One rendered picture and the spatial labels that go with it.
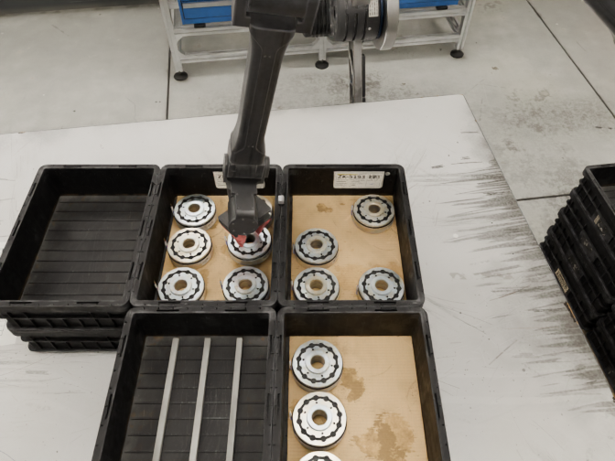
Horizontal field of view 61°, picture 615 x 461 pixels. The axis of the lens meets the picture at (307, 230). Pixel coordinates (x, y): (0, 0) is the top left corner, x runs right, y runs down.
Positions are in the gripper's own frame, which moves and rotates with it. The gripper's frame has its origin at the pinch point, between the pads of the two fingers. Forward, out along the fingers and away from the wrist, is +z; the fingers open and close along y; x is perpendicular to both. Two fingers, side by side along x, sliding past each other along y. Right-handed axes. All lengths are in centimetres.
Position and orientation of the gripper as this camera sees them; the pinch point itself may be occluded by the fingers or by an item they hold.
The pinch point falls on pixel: (248, 237)
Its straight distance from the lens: 120.0
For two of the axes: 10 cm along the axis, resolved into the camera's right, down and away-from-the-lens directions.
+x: -6.9, -5.9, 4.3
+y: 7.3, -5.6, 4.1
